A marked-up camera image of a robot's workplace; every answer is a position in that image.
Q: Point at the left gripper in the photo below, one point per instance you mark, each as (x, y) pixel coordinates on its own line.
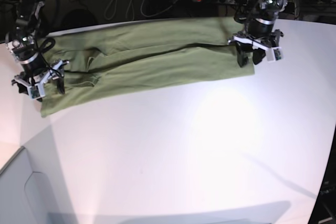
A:
(247, 43)

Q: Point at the green T-shirt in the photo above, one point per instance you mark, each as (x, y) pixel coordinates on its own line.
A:
(142, 56)

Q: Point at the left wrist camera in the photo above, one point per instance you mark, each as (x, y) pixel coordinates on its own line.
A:
(274, 54)

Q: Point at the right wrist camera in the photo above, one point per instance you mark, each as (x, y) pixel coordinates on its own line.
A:
(36, 92)

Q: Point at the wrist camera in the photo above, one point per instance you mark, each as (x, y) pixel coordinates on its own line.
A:
(274, 54)
(36, 92)

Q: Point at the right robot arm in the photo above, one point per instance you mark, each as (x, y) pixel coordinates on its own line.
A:
(133, 57)

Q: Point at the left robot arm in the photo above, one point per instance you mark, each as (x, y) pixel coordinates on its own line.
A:
(265, 3)

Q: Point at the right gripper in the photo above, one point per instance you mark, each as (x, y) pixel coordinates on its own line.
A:
(53, 72)

